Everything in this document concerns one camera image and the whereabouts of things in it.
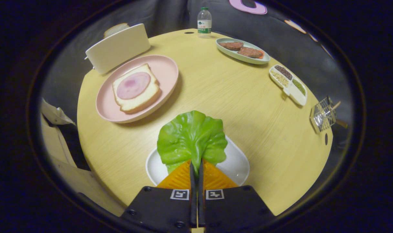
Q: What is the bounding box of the white divided bean dish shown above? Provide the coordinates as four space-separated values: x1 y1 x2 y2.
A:
269 64 308 106

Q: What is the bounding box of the thick white bread slice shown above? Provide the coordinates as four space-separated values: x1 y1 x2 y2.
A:
112 63 161 114

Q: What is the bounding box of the spoon in glass cup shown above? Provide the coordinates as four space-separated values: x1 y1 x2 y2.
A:
328 101 348 129

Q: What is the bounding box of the pale green oval plate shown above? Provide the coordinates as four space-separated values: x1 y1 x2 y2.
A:
215 38 271 65

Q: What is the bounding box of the pink round plate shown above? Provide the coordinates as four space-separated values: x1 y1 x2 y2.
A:
96 54 179 124

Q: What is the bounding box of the clear plastic water bottle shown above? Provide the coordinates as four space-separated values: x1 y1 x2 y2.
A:
197 7 213 39

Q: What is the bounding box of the white rounded plate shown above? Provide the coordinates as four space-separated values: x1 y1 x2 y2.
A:
145 134 250 187

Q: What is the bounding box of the pink ham slice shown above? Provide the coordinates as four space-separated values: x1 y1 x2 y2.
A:
116 72 151 100

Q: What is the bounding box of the white toaster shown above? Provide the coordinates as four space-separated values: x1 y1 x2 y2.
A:
85 23 151 75

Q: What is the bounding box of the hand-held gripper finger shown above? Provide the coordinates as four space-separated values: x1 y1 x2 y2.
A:
120 159 197 233
198 159 276 233

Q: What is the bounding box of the toasted bread slice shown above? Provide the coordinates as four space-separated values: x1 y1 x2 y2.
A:
104 23 130 39

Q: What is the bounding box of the green lettuce leaf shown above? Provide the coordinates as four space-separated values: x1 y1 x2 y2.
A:
156 110 228 175

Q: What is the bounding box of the clear glass cup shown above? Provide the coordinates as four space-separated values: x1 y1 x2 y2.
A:
310 96 338 133

